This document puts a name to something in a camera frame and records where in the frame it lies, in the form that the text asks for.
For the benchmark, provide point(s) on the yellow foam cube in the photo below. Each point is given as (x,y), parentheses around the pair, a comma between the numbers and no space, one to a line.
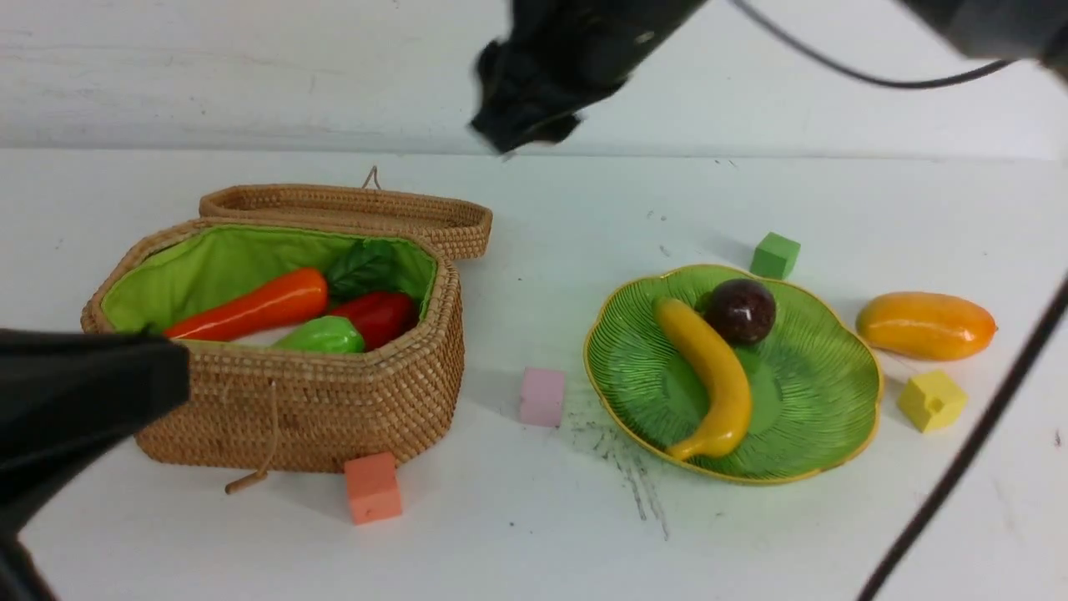
(932,400)

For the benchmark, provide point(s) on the purple plastic mangosteen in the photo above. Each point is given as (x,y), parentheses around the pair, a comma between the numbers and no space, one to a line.
(742,311)

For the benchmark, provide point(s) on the green leaf-shaped plate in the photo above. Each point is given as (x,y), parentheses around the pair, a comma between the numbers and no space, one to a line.
(803,401)

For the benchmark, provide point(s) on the green plastic bitter gourd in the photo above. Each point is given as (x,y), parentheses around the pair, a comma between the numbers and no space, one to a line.
(327,334)

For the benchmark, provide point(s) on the orange plastic carrot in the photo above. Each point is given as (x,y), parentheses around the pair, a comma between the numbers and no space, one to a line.
(298,296)

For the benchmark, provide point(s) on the pink foam cube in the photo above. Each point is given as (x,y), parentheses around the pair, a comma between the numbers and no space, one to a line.
(541,397)

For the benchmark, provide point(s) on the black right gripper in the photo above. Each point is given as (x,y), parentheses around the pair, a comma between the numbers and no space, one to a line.
(561,57)

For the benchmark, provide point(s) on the yellow plastic banana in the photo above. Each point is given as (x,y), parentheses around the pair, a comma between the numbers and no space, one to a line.
(729,394)

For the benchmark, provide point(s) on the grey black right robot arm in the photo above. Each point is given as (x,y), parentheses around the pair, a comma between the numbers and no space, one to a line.
(1000,33)

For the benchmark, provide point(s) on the orange yellow plastic mango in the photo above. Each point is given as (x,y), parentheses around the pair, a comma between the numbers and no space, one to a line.
(926,326)

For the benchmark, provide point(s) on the woven wicker basket green lining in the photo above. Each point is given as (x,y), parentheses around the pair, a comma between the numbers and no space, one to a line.
(298,411)

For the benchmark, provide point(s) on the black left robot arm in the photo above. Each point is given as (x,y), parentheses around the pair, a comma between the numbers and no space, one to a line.
(68,398)

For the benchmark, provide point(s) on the orange foam cube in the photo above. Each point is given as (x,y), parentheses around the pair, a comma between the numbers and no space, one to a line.
(372,488)

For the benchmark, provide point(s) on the woven wicker basket lid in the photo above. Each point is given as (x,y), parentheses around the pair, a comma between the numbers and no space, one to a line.
(459,228)

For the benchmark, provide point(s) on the green foam cube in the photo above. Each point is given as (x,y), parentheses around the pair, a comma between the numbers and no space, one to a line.
(774,257)

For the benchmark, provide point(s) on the red plastic bell pepper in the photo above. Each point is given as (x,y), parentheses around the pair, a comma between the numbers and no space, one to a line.
(380,316)

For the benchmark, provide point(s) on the white plastic radish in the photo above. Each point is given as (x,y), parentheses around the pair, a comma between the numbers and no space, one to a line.
(264,338)

